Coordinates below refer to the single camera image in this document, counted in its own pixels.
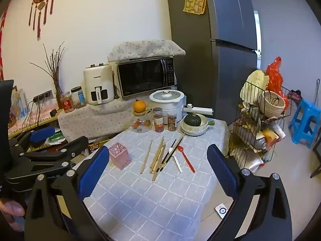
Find floral table cover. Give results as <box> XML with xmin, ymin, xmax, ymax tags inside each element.
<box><xmin>58</xmin><ymin>97</ymin><xmax>156</xmax><ymax>142</ymax></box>

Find yellow paper sheet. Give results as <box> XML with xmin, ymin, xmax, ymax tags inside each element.
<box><xmin>183</xmin><ymin>0</ymin><xmax>207</xmax><ymax>15</ymax></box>

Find green and white packet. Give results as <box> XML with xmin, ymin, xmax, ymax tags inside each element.
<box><xmin>48</xmin><ymin>131</ymin><xmax>66</xmax><ymax>145</ymax></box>

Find white plastic spoon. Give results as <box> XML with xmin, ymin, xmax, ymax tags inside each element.
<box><xmin>168</xmin><ymin>148</ymin><xmax>183</xmax><ymax>173</ymax></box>

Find white air fryer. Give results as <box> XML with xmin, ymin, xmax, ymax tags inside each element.
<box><xmin>83</xmin><ymin>63</ymin><xmax>114</xmax><ymax>105</ymax></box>

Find woven basket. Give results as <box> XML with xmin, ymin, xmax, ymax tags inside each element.
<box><xmin>258</xmin><ymin>90</ymin><xmax>286</xmax><ymax>118</ymax></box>

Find black wire rack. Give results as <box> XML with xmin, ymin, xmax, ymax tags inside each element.
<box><xmin>229</xmin><ymin>80</ymin><xmax>293</xmax><ymax>168</ymax></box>

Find small white square device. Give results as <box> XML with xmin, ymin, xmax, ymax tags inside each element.
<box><xmin>215</xmin><ymin>204</ymin><xmax>228</xmax><ymax>219</ymax></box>

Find red plastic bag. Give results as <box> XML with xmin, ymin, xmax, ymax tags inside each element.
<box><xmin>265</xmin><ymin>56</ymin><xmax>289</xmax><ymax>101</ymax></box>

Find grey refrigerator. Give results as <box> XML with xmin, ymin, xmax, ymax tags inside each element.
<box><xmin>164</xmin><ymin>0</ymin><xmax>259</xmax><ymax>126</ymax></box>

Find stacked white bowls with squash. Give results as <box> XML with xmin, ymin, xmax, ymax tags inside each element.
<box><xmin>180</xmin><ymin>117</ymin><xmax>215</xmax><ymax>136</ymax></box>

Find black microwave oven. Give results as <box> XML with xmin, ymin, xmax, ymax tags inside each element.
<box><xmin>117</xmin><ymin>57</ymin><xmax>177</xmax><ymax>99</ymax></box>

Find glass jar with small oranges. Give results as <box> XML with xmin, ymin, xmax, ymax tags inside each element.
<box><xmin>132</xmin><ymin>112</ymin><xmax>152</xmax><ymax>133</ymax></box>

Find pink perforated utensil holder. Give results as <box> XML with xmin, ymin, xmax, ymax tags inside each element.
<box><xmin>108</xmin><ymin>142</ymin><xmax>131</xmax><ymax>171</ymax></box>

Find green squash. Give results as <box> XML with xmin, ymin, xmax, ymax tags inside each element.
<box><xmin>184</xmin><ymin>113</ymin><xmax>202</xmax><ymax>127</ymax></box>

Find jar of dried fruit slices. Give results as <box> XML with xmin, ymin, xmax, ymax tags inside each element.
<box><xmin>167</xmin><ymin>113</ymin><xmax>177</xmax><ymax>132</ymax></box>

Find jar with red contents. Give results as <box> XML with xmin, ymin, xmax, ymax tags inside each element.
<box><xmin>152</xmin><ymin>107</ymin><xmax>164</xmax><ymax>133</ymax></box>

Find blue plastic stool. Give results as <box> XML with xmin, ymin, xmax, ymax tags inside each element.
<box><xmin>288</xmin><ymin>98</ymin><xmax>321</xmax><ymax>149</ymax></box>

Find dark chair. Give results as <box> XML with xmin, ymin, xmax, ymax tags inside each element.
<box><xmin>310</xmin><ymin>141</ymin><xmax>321</xmax><ymax>179</ymax></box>

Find framed picture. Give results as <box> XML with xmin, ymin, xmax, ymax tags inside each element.
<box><xmin>9</xmin><ymin>87</ymin><xmax>28</xmax><ymax>128</ymax></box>

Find napa cabbage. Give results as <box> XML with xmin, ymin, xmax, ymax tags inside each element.
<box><xmin>239</xmin><ymin>70</ymin><xmax>269</xmax><ymax>101</ymax></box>

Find large orange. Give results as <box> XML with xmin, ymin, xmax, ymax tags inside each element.
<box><xmin>133</xmin><ymin>98</ymin><xmax>146</xmax><ymax>113</ymax></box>

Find red wall banner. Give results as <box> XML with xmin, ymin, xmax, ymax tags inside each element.
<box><xmin>0</xmin><ymin>12</ymin><xmax>7</xmax><ymax>81</ymax></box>

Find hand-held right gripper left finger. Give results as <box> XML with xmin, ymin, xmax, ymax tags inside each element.
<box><xmin>24</xmin><ymin>146</ymin><xmax>111</xmax><ymax>241</ymax></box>

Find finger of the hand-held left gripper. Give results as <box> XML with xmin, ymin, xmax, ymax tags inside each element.
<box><xmin>9</xmin><ymin>126</ymin><xmax>56</xmax><ymax>154</ymax></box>
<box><xmin>5</xmin><ymin>136</ymin><xmax>89</xmax><ymax>181</ymax></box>

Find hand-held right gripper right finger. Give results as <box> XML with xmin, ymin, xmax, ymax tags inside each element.
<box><xmin>207</xmin><ymin>144</ymin><xmax>294</xmax><ymax>241</ymax></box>

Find jar with blue label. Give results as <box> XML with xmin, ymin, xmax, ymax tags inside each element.
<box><xmin>71</xmin><ymin>86</ymin><xmax>86</xmax><ymax>109</ymax></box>

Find red plastic spoon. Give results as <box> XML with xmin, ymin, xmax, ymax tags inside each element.
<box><xmin>177</xmin><ymin>146</ymin><xmax>196</xmax><ymax>173</ymax></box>

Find white bar-shaped appliance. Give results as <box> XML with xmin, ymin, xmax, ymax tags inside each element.
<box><xmin>182</xmin><ymin>104</ymin><xmax>213</xmax><ymax>116</ymax></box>

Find grey checked tablecloth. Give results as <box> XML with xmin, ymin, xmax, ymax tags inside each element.
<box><xmin>83</xmin><ymin>119</ymin><xmax>230</xmax><ymax>241</ymax></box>

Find dry twigs in vase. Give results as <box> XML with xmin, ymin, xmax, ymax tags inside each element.
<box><xmin>29</xmin><ymin>43</ymin><xmax>65</xmax><ymax>109</ymax></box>

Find jar with red label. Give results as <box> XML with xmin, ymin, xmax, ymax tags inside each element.
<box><xmin>61</xmin><ymin>91</ymin><xmax>75</xmax><ymax>113</ymax></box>

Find white rice cooker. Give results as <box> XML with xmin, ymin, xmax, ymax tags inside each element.
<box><xmin>149</xmin><ymin>90</ymin><xmax>185</xmax><ymax>125</ymax></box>

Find person's left hand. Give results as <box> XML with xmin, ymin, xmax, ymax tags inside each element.
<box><xmin>0</xmin><ymin>198</ymin><xmax>25</xmax><ymax>233</ymax></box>

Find floral quilted microwave cover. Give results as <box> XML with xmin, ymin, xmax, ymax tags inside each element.
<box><xmin>108</xmin><ymin>40</ymin><xmax>186</xmax><ymax>63</ymax></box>

